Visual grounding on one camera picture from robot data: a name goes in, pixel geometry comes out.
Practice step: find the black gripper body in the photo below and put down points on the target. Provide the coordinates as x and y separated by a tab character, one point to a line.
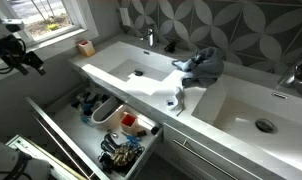
6	50

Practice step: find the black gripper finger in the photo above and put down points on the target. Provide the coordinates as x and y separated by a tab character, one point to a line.
21	69
36	62

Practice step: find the small wooden box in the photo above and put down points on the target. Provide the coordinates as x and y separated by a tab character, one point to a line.
86	48

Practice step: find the orange box with red inside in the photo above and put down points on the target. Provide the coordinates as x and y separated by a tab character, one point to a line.
128	122

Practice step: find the small black box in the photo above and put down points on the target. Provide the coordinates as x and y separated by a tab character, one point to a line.
141	133

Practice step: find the small black counter object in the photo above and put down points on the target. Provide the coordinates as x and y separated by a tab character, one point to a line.
171	46

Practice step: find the white framed window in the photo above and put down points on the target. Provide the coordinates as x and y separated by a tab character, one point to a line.
41	16

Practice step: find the dark toiletry items pile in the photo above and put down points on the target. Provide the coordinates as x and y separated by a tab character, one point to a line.
89	100

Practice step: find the small blue bottle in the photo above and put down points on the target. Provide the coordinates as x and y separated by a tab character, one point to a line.
86	120

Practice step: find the white oval container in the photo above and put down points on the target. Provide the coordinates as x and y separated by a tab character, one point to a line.
104	111

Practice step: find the white rectangular sink basin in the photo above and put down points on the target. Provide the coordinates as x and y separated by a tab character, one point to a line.
281	140
124	61

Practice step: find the lower white vanity drawer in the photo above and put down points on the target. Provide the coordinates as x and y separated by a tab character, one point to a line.
41	156

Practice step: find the open white vanity drawer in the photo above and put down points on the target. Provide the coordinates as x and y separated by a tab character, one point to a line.
87	136

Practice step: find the round black metal knob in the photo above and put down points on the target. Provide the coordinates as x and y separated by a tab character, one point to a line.
138	72

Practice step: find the small silver round item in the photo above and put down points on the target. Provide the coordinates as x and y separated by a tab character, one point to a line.
113	134

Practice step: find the black hair clips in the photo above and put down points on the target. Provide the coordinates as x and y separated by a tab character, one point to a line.
108	144

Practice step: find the chrome sink faucet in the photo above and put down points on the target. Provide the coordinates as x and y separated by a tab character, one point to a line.
150	36
299	76

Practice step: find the camouflage hair scrunchie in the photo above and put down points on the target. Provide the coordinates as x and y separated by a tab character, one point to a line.
122	155

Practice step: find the small black round item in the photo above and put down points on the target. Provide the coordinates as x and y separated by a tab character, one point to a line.
154	130

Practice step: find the small blue item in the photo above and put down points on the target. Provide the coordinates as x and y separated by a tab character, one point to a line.
170	103

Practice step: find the blue crumpled towel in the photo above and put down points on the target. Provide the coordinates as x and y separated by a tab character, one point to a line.
202	66

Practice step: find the closed white vanity drawer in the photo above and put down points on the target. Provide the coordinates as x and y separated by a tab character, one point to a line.
191	156

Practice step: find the chrome sink drain plug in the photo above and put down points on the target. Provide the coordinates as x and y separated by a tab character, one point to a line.
265	125

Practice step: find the white wall outlet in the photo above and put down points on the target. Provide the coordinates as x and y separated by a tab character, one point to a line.
125	16

